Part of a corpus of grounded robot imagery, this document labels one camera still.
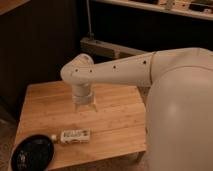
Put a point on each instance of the grey metal beam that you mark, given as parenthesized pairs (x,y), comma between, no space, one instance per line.
(101,48)

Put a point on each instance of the wooden shelf with items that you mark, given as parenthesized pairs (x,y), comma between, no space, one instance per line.
(199,9)

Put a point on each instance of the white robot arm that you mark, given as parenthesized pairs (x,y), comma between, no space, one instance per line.
(179,106)

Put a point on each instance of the black ceramic bowl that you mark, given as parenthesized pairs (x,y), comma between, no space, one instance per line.
(34,153)

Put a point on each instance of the metal pole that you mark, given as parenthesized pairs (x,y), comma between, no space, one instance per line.
(90,32)

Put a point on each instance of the wooden table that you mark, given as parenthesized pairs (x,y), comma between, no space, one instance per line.
(117,125)

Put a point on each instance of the clear bottle with label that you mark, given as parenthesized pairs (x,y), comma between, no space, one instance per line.
(72,136)

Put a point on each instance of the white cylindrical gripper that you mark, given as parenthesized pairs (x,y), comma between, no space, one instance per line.
(83,95)

